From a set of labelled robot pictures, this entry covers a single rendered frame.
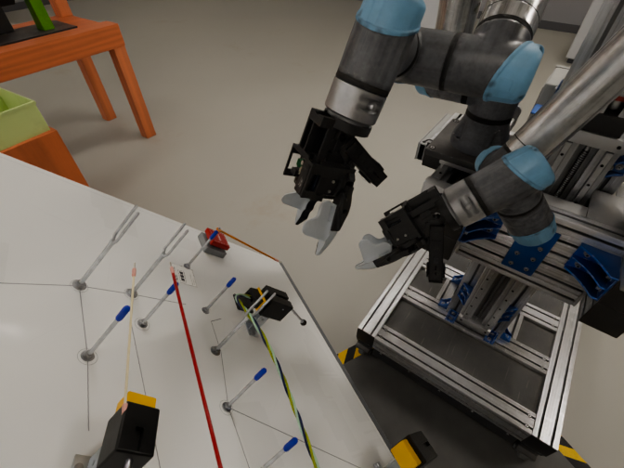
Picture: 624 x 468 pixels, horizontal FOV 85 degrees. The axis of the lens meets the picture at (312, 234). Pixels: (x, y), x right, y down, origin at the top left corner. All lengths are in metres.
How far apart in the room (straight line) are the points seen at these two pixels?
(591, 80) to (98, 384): 0.82
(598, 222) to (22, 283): 1.18
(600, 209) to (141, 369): 1.12
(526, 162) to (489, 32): 0.19
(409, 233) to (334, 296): 1.44
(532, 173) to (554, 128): 0.15
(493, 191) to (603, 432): 1.66
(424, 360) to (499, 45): 1.34
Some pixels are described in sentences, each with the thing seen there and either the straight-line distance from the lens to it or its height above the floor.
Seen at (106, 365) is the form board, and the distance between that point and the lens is 0.49.
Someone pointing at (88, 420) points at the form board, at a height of 1.30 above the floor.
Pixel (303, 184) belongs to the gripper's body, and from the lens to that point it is 0.48.
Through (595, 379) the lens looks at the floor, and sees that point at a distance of 2.26.
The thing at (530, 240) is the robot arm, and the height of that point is 1.23.
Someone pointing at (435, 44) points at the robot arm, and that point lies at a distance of 0.55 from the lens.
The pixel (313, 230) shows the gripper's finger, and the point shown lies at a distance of 0.51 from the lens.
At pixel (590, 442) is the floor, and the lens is 2.09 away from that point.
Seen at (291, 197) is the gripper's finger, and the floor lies 1.31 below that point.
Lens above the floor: 1.67
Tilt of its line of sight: 45 degrees down
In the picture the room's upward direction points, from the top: straight up
